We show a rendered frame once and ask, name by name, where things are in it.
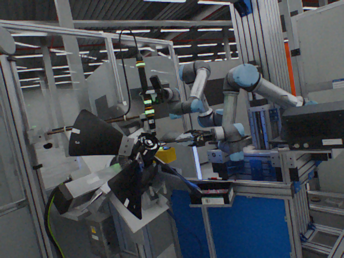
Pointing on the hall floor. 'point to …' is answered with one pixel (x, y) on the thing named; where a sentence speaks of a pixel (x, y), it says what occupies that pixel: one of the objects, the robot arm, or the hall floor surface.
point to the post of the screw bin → (209, 232)
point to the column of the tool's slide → (26, 158)
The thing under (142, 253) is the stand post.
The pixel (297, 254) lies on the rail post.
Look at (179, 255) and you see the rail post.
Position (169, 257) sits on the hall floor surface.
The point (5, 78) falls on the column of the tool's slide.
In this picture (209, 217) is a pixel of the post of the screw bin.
